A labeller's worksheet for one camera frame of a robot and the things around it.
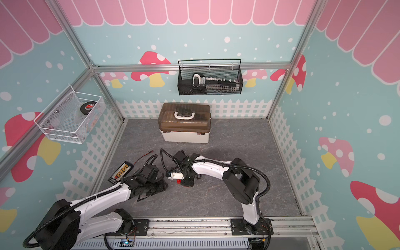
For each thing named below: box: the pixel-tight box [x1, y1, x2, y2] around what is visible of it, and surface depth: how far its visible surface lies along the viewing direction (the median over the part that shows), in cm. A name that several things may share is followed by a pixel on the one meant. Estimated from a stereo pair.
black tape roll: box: [80, 101, 97, 116], surface depth 81 cm
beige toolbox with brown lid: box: [157, 102, 212, 144], surface depth 96 cm
